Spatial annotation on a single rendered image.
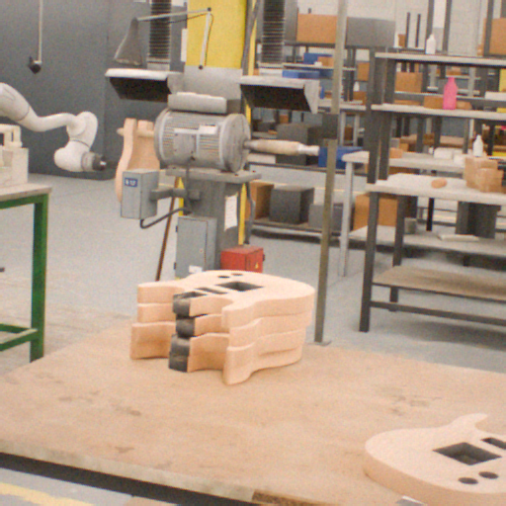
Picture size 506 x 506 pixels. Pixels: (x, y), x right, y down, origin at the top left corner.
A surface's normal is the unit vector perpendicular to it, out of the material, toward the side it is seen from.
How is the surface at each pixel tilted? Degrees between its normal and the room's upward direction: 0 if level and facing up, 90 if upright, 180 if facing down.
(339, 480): 0
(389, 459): 0
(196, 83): 90
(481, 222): 90
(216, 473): 0
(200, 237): 90
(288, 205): 90
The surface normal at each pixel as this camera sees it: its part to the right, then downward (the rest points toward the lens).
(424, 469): 0.06, -0.98
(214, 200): -0.39, 0.14
